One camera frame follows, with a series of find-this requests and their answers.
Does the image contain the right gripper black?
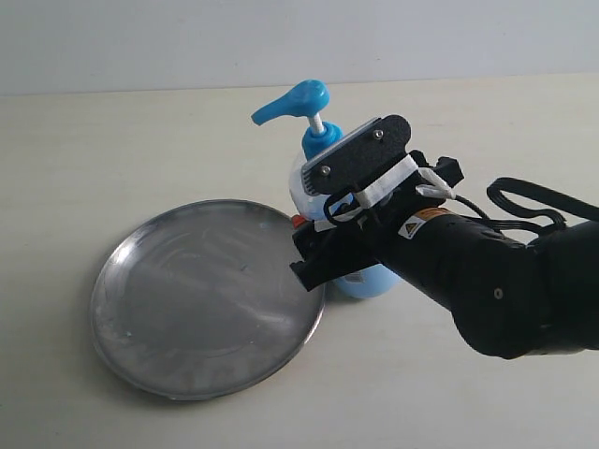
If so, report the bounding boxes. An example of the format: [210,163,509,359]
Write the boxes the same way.
[288,150,465,292]

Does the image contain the blue soap pump bottle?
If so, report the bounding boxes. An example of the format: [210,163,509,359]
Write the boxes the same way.
[251,79,399,299]

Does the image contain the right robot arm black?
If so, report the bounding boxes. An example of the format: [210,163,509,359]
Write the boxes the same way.
[291,151,598,359]

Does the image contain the round metal plate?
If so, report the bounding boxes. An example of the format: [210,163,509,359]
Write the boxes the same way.
[89,199,325,401]

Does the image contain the right wrist camera grey black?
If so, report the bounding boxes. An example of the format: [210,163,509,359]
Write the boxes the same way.
[301,115,417,209]

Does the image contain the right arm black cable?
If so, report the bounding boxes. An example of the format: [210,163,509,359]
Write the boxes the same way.
[451,176,599,235]

